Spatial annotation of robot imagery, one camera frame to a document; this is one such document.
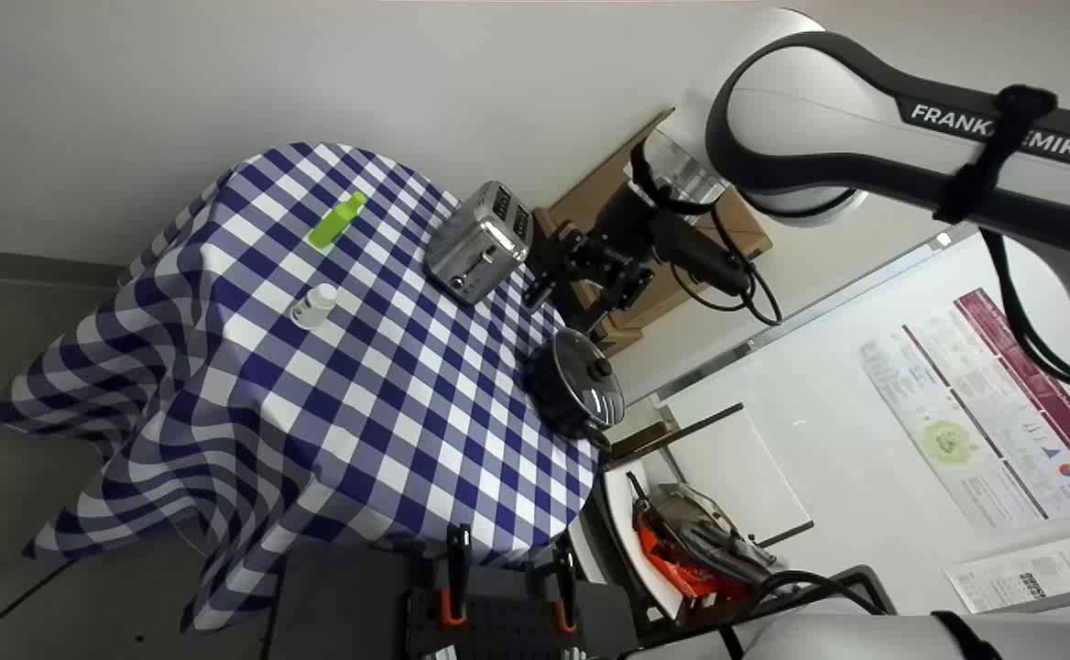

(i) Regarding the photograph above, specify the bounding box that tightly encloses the small green bottle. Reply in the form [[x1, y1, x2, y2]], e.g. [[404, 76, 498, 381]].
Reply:
[[306, 185, 371, 257]]

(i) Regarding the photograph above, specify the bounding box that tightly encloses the printed poster sheet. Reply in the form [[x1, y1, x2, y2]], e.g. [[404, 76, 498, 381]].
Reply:
[[857, 287, 1070, 534]]

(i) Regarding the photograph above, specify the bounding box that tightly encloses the orange and black tool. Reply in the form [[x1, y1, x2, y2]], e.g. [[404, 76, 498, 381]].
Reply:
[[622, 477, 786, 615]]

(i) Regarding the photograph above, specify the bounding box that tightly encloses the black cooking pot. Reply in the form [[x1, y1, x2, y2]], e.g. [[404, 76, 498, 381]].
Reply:
[[525, 327, 620, 447]]

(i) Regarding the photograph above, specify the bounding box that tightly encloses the small white bottle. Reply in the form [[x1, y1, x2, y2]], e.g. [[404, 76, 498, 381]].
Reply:
[[285, 283, 343, 329]]

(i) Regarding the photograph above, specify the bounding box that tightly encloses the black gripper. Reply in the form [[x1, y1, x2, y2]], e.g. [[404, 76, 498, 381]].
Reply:
[[539, 194, 663, 314]]

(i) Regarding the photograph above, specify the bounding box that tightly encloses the blue white checkered tablecloth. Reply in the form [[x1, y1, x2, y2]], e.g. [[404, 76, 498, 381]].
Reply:
[[0, 139, 606, 637]]

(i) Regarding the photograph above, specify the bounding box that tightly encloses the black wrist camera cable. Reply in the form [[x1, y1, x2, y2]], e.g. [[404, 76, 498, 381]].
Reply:
[[672, 199, 787, 329]]

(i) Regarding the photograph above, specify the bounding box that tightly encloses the silver two-slot toaster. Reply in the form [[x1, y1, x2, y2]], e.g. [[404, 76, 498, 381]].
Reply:
[[423, 180, 539, 309]]

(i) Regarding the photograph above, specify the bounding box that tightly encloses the black clamp with orange handle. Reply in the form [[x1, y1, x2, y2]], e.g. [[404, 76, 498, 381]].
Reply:
[[428, 524, 476, 633], [548, 534, 586, 637]]

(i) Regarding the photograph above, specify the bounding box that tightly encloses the black velcro strap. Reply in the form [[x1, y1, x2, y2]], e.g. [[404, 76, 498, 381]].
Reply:
[[933, 81, 1063, 227]]

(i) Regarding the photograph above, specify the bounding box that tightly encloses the large plain cardboard box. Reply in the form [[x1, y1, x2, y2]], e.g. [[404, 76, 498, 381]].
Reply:
[[533, 107, 776, 359]]

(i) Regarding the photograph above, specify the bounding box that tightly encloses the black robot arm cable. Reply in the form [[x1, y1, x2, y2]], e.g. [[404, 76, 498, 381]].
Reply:
[[980, 223, 1070, 415]]

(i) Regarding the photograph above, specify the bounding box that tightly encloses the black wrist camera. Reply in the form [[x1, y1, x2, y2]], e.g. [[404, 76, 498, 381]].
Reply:
[[649, 210, 764, 303]]

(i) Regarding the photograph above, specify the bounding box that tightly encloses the white printed paper sheet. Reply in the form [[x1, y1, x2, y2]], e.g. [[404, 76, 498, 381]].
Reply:
[[944, 524, 1070, 615]]

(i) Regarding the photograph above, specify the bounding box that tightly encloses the black glass pot lid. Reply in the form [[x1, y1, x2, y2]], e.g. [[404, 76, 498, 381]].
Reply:
[[548, 327, 632, 433]]

